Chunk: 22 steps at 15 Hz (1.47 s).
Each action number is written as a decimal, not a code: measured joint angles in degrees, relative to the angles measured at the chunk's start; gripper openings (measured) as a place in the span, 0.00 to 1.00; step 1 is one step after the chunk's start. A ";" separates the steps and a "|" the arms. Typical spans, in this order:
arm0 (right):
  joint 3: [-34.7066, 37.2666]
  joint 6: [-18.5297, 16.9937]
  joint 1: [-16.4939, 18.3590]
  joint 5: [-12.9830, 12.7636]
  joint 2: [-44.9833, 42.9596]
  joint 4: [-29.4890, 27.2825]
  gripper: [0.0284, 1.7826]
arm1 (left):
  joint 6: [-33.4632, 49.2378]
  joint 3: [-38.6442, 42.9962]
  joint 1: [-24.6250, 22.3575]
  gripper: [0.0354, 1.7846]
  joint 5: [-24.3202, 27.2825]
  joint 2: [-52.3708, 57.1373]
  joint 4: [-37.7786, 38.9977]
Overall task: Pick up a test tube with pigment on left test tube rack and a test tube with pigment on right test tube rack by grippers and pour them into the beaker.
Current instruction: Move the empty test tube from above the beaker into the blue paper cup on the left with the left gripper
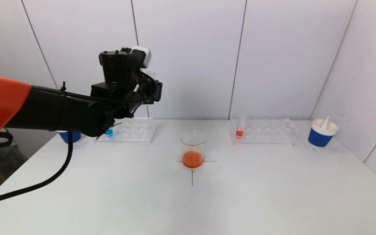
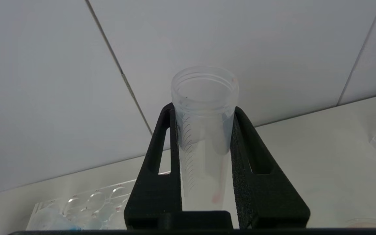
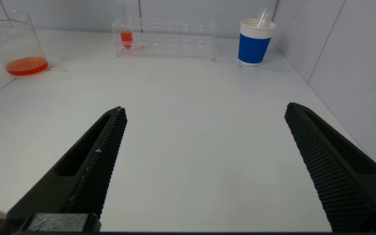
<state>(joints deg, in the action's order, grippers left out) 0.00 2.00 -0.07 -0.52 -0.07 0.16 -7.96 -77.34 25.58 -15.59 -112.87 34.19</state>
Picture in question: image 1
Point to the test tube with blue liquid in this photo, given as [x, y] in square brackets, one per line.
[109, 133]

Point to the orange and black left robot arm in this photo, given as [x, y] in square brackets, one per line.
[44, 111]

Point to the clear acrylic test tube rack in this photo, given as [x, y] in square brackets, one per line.
[135, 132]
[266, 131]

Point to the clear glass beaker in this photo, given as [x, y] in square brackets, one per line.
[193, 160]

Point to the white paper cup blue sleeve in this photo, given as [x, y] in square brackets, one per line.
[75, 137]
[318, 138]

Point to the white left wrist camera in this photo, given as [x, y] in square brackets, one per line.
[144, 55]

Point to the test tube with red liquid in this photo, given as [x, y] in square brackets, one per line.
[239, 133]

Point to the test tube with yellow pigment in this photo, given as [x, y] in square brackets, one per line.
[327, 122]

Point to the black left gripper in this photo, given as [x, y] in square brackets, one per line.
[158, 91]

